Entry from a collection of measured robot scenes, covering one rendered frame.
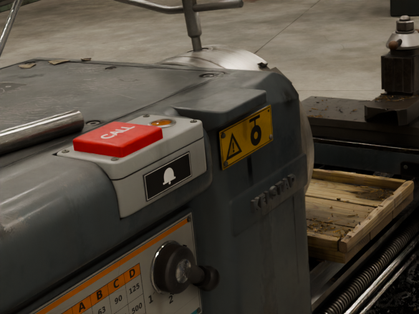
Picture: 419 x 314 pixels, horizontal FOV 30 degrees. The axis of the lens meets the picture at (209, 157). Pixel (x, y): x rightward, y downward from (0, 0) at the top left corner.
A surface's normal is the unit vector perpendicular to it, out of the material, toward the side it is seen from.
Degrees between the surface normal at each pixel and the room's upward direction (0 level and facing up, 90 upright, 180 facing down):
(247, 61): 28
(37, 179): 0
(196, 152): 90
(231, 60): 21
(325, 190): 0
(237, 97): 0
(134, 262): 90
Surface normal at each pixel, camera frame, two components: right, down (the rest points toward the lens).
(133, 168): 0.82, 0.11
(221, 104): -0.09, -0.94
